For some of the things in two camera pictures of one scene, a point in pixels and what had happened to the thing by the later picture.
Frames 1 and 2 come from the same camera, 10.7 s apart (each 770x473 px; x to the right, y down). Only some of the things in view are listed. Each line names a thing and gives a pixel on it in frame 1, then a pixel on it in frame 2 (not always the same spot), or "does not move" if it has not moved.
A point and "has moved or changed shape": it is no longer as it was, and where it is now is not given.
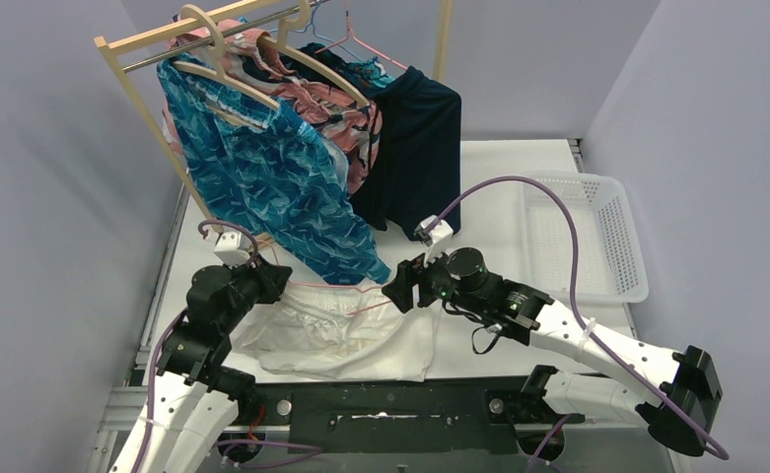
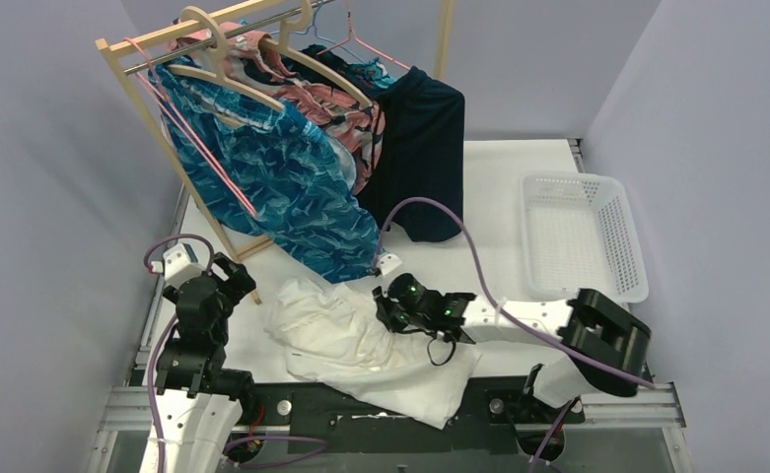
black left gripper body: x=274 y=279 to x=226 y=283
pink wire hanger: x=329 y=285 to x=148 y=72
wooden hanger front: x=218 y=76 does not move
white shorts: x=355 y=330 has moved or changed shape
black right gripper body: x=434 y=282 to x=397 y=315
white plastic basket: x=610 y=264 does not move
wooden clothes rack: x=109 y=45 does not move
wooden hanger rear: x=281 y=46 does not move
